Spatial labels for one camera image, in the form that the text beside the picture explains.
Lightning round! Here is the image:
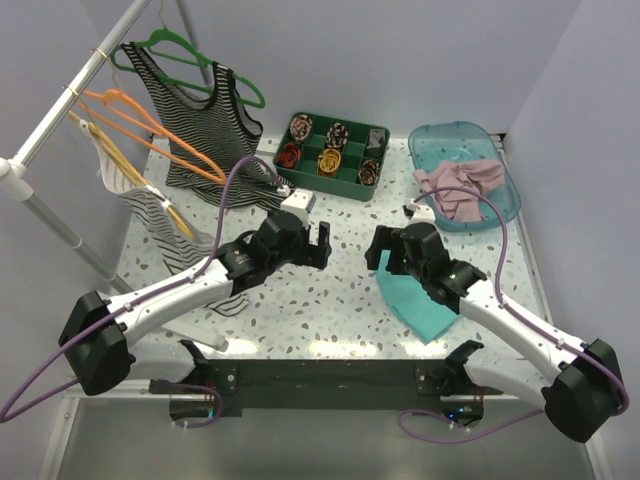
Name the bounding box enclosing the orange hanger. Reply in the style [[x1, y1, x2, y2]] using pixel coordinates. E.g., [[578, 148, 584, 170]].
[[68, 87, 227, 185]]

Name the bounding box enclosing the pink tank top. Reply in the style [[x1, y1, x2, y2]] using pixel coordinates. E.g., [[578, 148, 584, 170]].
[[413, 159, 506, 223]]

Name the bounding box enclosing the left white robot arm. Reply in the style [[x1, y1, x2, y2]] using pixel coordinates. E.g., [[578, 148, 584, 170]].
[[59, 210, 331, 396]]

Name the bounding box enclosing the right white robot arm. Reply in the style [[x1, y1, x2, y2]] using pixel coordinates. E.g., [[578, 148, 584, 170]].
[[364, 222, 629, 443]]

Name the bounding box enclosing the white striped tank top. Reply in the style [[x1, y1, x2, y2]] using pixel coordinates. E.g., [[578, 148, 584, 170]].
[[82, 119, 250, 317]]

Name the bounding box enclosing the black striped tank top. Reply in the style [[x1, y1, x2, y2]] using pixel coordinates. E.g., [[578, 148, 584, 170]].
[[121, 42, 283, 210]]

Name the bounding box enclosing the yellow hanger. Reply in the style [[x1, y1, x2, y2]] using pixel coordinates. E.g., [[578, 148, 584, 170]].
[[69, 112, 196, 240]]

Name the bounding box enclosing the green hanger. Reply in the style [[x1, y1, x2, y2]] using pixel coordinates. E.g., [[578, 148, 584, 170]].
[[135, 28, 266, 109]]

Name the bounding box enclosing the teal folded cloth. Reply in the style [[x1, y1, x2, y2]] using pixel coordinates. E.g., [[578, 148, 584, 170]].
[[376, 251, 458, 343]]

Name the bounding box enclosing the yellow rolled tie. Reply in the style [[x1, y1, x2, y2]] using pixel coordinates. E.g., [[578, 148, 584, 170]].
[[317, 148, 342, 178]]

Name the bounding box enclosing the brown floral rolled tie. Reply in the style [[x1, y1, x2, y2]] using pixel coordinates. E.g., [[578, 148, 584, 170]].
[[357, 159, 381, 186]]

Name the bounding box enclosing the green divided organizer tray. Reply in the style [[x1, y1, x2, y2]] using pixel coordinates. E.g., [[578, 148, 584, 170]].
[[274, 112, 391, 201]]

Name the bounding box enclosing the orange black rolled tie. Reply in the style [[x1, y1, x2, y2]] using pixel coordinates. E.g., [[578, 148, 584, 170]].
[[276, 142, 301, 169]]

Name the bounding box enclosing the dark floral rolled tie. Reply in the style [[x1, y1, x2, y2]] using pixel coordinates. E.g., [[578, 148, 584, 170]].
[[326, 122, 349, 150]]

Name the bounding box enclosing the pink floral rolled tie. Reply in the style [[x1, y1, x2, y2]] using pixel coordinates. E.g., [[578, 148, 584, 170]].
[[289, 114, 313, 143]]

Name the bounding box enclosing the grey folded cloth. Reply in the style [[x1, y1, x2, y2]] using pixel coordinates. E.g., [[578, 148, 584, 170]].
[[365, 128, 387, 157]]

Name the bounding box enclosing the teal plastic basin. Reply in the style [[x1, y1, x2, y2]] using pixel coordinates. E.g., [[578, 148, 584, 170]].
[[408, 121, 521, 232]]

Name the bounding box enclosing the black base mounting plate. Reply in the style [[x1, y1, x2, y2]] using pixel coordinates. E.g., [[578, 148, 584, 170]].
[[149, 340, 484, 421]]

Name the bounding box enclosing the silver clothes rack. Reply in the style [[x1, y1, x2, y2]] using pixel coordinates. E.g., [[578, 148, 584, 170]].
[[0, 0, 231, 351]]

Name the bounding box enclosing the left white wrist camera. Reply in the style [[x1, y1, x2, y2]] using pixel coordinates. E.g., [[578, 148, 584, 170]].
[[280, 189, 316, 223]]

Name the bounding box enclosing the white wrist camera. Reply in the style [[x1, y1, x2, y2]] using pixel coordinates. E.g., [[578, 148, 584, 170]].
[[403, 201, 436, 229], [280, 189, 316, 223]]

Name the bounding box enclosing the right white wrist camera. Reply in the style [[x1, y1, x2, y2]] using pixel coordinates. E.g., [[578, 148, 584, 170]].
[[403, 201, 436, 229]]

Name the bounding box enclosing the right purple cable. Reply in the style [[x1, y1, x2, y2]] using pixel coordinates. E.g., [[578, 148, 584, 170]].
[[397, 186, 630, 444]]

